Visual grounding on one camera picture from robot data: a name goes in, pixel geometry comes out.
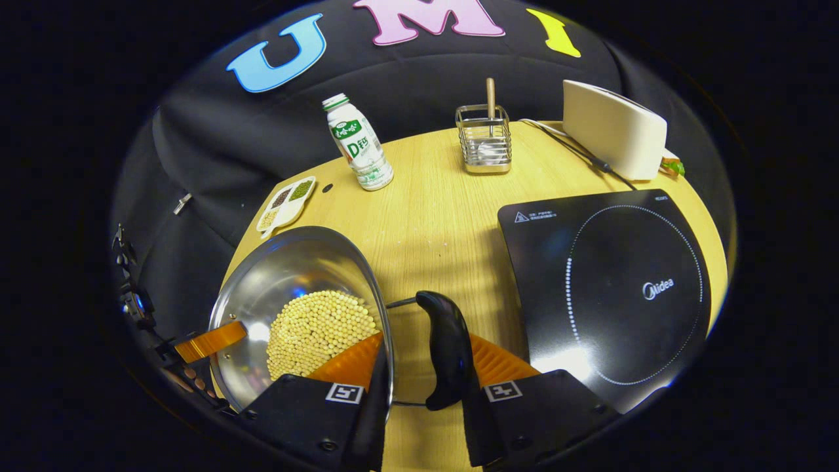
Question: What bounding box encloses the white toaster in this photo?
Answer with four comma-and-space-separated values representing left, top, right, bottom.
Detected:
562, 79, 668, 182

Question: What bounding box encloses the wooden handled spoon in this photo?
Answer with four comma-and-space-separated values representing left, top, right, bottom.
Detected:
478, 77, 505, 165

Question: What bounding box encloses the white divided bean dish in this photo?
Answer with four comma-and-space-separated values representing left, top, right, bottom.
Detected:
256, 176, 317, 238

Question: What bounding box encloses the wire utensil holder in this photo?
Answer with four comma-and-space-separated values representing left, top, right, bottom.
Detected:
456, 104, 513, 174

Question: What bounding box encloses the stainless steel pot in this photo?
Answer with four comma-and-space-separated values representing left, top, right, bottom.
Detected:
208, 226, 475, 414

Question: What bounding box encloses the white drink bottle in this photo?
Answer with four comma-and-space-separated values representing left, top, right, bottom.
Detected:
322, 93, 395, 191

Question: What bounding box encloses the black induction cooktop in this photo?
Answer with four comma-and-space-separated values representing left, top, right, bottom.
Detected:
497, 189, 712, 414

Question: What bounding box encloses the toaster power cable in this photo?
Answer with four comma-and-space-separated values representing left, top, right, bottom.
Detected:
521, 119, 638, 191

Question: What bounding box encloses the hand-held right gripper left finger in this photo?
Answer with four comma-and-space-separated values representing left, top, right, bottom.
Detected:
237, 331, 394, 472

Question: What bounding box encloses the pile of yellow soybeans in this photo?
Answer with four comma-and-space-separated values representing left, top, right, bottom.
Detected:
265, 290, 381, 382

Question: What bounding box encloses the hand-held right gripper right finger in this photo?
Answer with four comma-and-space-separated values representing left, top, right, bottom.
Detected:
462, 334, 620, 467

